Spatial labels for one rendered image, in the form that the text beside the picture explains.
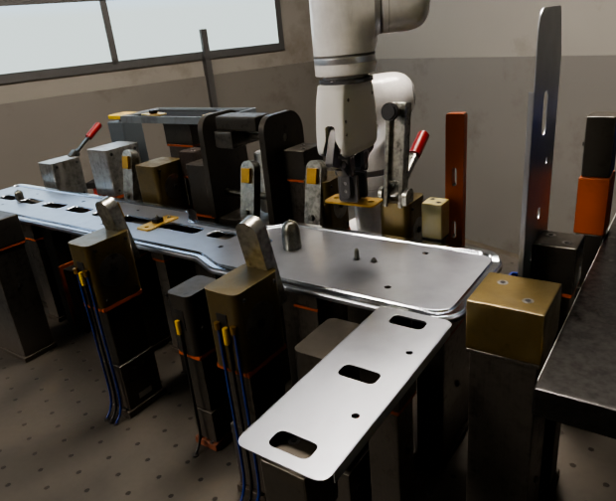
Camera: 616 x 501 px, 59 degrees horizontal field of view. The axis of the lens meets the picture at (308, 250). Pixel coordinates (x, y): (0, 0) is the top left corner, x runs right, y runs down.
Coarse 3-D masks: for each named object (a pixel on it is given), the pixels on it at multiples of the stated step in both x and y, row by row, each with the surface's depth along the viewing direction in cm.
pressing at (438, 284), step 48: (0, 192) 150; (48, 192) 145; (144, 240) 103; (192, 240) 101; (336, 240) 94; (384, 240) 92; (288, 288) 80; (336, 288) 77; (384, 288) 76; (432, 288) 74
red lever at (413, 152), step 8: (416, 136) 99; (424, 136) 99; (416, 144) 98; (424, 144) 99; (416, 152) 97; (416, 160) 98; (408, 168) 96; (408, 176) 96; (392, 192) 94; (392, 200) 94
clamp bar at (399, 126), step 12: (384, 108) 88; (396, 108) 87; (408, 108) 90; (396, 120) 91; (408, 120) 90; (396, 132) 92; (408, 132) 91; (396, 144) 92; (408, 144) 92; (396, 156) 92; (408, 156) 92; (396, 168) 93; (384, 180) 94; (396, 180) 93; (384, 192) 94; (384, 204) 95
